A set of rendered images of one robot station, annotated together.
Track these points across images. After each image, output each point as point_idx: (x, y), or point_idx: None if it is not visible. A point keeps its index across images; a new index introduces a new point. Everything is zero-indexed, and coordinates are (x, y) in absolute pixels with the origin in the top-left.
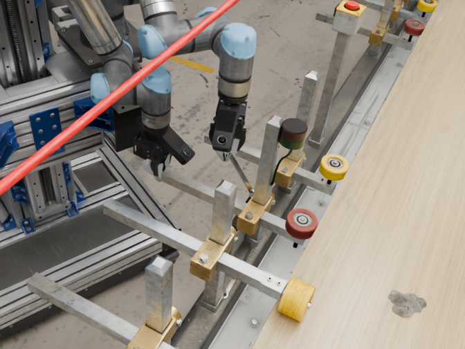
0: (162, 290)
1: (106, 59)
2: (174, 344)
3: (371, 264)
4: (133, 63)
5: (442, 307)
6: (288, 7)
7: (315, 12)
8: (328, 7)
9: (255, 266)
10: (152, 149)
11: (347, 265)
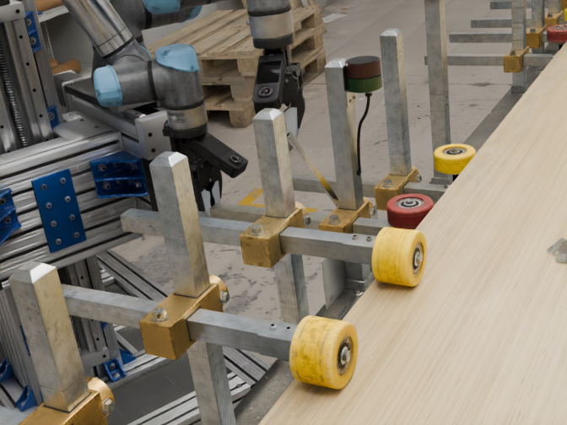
0: (179, 198)
1: (116, 59)
2: (245, 405)
3: (519, 227)
4: (163, 100)
5: None
6: (415, 126)
7: (455, 125)
8: (472, 116)
9: None
10: (190, 167)
11: (481, 233)
